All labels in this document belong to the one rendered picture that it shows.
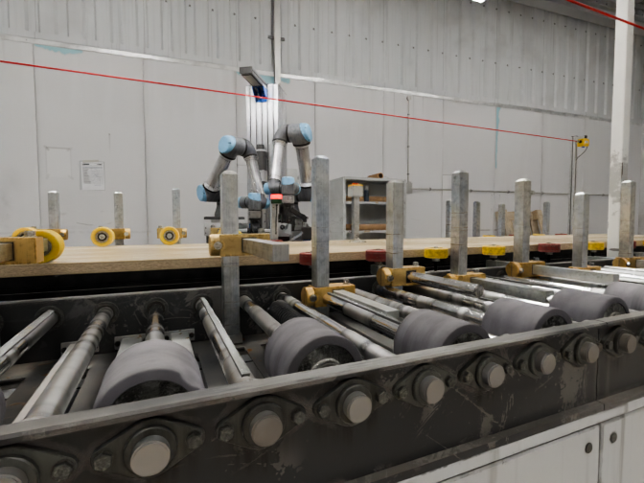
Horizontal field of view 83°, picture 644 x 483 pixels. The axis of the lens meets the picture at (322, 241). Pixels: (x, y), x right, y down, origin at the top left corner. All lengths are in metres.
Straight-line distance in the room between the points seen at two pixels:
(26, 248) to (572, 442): 0.98
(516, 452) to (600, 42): 8.47
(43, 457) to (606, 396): 0.76
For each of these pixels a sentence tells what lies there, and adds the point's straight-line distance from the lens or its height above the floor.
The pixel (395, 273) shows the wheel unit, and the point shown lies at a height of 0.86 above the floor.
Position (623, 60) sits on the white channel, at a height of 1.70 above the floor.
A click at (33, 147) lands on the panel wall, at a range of 4.85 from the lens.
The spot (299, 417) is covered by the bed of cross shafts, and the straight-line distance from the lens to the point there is 0.41.
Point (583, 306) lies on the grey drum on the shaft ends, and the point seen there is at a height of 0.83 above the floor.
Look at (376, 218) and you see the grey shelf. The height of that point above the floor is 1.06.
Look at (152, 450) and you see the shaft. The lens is 0.38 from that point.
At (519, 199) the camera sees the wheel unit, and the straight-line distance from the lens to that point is 1.41.
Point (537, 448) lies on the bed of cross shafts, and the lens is 0.68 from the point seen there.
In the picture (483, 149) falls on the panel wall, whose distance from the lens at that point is 6.39.
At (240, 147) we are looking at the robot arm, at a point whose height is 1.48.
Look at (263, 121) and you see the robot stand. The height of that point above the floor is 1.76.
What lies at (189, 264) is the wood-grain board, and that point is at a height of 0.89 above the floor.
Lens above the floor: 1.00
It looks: 3 degrees down
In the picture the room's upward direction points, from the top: straight up
